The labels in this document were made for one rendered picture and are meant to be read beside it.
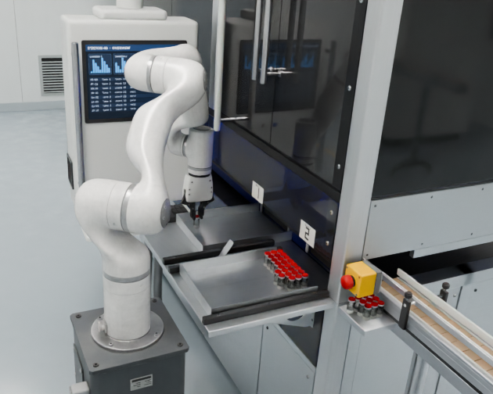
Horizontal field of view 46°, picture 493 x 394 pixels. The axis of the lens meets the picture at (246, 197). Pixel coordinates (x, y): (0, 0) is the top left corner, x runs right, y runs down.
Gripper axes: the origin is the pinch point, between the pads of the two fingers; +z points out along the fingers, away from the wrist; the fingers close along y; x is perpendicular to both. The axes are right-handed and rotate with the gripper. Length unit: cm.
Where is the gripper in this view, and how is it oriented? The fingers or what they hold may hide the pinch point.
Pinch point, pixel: (196, 213)
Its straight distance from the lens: 207.4
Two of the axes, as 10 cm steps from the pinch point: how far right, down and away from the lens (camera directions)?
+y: -9.0, 1.0, -4.3
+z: -0.8, 9.2, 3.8
